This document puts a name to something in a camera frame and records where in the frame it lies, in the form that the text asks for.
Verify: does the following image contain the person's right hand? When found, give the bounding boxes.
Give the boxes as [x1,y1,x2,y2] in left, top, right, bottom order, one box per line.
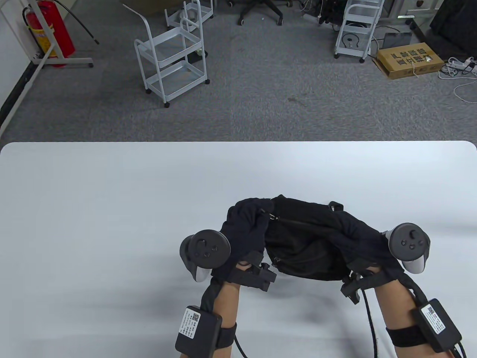
[328,210,405,279]

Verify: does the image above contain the person's left hand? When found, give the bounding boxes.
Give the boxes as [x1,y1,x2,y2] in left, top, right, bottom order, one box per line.
[211,198,275,279]

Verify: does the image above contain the black fabric backpack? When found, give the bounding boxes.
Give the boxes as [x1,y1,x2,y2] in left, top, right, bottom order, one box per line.
[261,195,358,281]

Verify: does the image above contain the black box on right forearm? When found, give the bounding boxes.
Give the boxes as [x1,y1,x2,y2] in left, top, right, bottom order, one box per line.
[413,298,462,353]

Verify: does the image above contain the person's left forearm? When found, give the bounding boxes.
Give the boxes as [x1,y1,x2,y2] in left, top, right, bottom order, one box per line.
[199,278,243,358]

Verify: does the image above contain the black box on left forearm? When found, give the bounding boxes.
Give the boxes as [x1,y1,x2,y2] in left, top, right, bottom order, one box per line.
[175,306,223,355]

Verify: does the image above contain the brown cardboard box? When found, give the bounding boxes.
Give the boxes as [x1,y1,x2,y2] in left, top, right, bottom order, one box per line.
[372,42,446,80]

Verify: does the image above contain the black white right hand controller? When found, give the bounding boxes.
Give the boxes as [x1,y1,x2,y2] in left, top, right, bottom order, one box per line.
[382,223,431,274]

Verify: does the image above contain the black white hand controller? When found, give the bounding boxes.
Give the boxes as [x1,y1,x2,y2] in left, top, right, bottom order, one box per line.
[180,229,231,282]
[382,223,431,274]

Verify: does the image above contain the black white left hand controller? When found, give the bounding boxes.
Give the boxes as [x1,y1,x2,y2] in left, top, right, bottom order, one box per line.
[180,229,231,282]

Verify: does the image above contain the large white trolley cart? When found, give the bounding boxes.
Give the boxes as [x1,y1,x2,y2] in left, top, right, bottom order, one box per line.
[123,4,210,109]

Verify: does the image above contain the tall white trolley cart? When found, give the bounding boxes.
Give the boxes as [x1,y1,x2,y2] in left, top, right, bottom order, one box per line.
[334,0,385,63]

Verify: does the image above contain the black office chair base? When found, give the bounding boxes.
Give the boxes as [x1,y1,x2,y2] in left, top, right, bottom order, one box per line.
[228,0,293,26]

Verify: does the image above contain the small white trolley cart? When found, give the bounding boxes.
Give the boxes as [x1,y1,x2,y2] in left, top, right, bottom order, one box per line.
[165,0,215,30]

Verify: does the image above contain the black cabinet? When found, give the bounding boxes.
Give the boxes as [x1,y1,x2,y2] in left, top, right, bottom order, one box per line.
[410,0,477,56]

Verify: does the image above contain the white metal stand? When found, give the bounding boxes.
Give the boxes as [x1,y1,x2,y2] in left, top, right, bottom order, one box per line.
[0,0,94,139]

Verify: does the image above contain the red fire extinguisher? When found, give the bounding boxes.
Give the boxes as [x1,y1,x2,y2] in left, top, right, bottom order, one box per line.
[22,0,100,68]

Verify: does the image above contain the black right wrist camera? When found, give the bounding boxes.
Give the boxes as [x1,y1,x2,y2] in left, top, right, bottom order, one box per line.
[340,272,388,304]

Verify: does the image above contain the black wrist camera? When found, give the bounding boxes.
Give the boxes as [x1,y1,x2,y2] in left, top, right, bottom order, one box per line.
[340,272,388,304]
[227,251,277,292]

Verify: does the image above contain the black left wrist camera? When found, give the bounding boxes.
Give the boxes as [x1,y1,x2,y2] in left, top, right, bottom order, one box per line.
[227,251,277,292]

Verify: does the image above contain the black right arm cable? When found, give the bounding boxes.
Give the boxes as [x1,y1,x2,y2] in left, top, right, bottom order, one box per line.
[363,291,380,358]

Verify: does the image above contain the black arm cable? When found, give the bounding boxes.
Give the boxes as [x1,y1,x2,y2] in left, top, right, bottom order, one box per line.
[233,334,248,358]
[363,291,380,358]

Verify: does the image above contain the black right forearm strap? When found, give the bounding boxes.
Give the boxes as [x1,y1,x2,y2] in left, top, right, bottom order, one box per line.
[386,326,425,349]

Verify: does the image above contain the black forearm strap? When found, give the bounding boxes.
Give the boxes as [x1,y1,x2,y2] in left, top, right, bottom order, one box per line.
[218,323,237,349]
[386,326,425,349]

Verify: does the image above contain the black left forearm strap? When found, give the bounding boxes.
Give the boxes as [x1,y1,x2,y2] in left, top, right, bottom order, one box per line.
[218,323,237,349]

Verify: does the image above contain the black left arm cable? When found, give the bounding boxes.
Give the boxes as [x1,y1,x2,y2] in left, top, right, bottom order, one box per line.
[233,334,248,358]

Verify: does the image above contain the white power strip with cables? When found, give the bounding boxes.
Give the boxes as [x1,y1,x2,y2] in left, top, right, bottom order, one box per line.
[438,56,477,103]

